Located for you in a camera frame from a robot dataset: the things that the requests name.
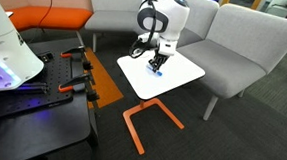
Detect white side table orange frame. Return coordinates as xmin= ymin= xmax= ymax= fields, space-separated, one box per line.
xmin=111 ymin=42 xmax=208 ymax=160

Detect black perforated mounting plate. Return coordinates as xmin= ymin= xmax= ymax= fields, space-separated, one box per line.
xmin=0 ymin=46 xmax=78 ymax=130

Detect black base bracket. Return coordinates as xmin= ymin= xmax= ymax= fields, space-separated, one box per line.
xmin=36 ymin=51 xmax=55 ymax=64
xmin=13 ymin=80 xmax=50 ymax=97

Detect grey sofa with angled back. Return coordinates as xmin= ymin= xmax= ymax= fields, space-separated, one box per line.
xmin=172 ymin=0 xmax=287 ymax=127

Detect black work table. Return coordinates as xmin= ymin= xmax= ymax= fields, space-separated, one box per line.
xmin=0 ymin=33 xmax=106 ymax=160

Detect clear plastic cup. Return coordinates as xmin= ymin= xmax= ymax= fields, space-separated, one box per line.
xmin=133 ymin=48 xmax=152 ymax=62

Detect orange sofa with peach back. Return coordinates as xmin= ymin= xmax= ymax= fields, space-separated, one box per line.
xmin=0 ymin=0 xmax=94 ymax=49

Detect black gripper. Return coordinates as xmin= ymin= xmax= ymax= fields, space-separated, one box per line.
xmin=147 ymin=51 xmax=171 ymax=76

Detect black orange bar clamp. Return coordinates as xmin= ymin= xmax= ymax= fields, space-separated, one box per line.
xmin=59 ymin=44 xmax=95 ymax=72
xmin=57 ymin=72 xmax=102 ymax=103

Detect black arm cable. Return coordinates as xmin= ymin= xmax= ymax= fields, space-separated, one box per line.
xmin=128 ymin=0 xmax=163 ymax=61

